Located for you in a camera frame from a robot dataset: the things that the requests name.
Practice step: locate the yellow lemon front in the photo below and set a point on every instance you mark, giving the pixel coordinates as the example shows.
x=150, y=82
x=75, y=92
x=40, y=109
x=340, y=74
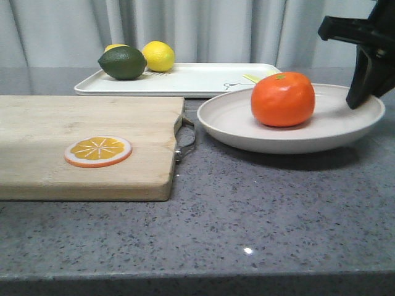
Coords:
x=160, y=56

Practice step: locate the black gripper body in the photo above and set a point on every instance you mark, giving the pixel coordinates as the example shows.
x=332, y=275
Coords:
x=376, y=32

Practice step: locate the dark green lime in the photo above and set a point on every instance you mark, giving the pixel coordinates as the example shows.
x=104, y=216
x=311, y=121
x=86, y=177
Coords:
x=123, y=63

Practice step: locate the yellow plastic knife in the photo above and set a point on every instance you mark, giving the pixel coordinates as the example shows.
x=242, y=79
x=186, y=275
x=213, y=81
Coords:
x=252, y=78

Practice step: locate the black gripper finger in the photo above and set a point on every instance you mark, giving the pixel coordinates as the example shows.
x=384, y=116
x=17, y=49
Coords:
x=373, y=75

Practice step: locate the yellow lemon behind lime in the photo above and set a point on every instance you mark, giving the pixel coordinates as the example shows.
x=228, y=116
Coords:
x=112, y=46

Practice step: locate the orange slice toy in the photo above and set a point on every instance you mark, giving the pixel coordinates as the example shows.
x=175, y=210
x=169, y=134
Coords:
x=98, y=151

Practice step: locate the white rectangular tray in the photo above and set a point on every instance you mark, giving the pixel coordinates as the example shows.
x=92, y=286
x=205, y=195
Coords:
x=188, y=80

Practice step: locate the grey curtain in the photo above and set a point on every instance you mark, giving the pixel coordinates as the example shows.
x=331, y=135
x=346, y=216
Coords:
x=75, y=33

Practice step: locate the beige round plate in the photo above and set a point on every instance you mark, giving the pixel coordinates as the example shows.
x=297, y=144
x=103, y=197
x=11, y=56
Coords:
x=228, y=119

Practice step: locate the wooden cutting board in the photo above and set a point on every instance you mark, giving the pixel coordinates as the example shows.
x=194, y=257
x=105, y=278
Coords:
x=36, y=130

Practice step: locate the yellow plastic fork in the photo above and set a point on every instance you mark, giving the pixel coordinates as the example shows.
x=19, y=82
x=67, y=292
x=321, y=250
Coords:
x=272, y=72

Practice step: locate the orange toy mandarin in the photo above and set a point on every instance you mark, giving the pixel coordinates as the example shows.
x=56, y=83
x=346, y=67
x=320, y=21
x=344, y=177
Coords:
x=283, y=99

